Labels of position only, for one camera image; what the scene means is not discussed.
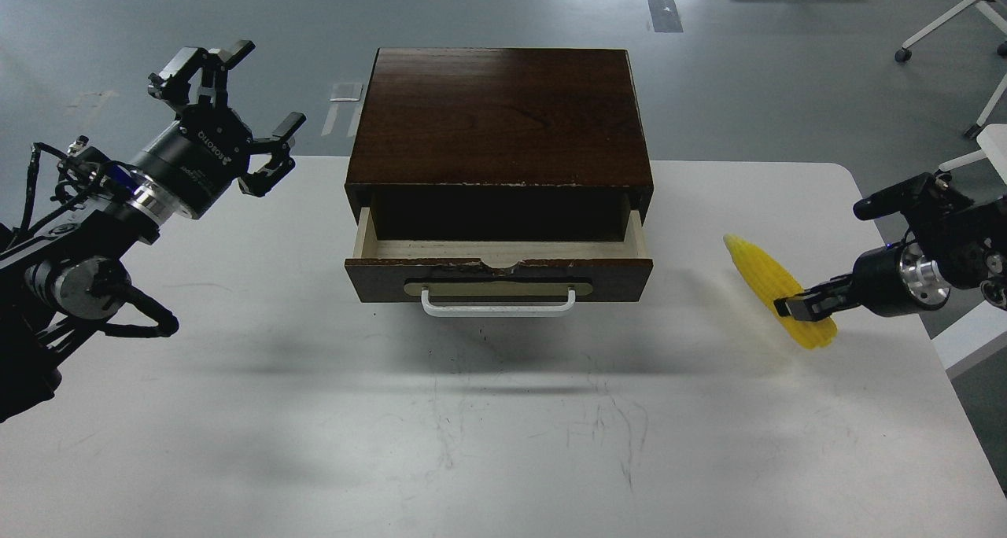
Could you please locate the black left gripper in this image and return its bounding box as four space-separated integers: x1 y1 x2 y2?
131 40 306 219

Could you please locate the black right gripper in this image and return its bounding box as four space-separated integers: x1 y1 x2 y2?
773 245 952 322

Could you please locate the yellow corn cob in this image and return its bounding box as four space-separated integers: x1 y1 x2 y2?
723 234 838 349

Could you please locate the wooden drawer with white handle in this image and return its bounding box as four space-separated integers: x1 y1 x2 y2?
345 208 654 317

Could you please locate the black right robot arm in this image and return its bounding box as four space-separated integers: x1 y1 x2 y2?
771 170 1006 322

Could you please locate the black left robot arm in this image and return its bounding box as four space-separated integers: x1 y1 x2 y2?
1 40 305 419

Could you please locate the dark wooden drawer cabinet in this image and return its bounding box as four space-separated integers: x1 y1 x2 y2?
345 47 655 241

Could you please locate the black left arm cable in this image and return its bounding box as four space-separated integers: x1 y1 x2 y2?
94 282 180 340

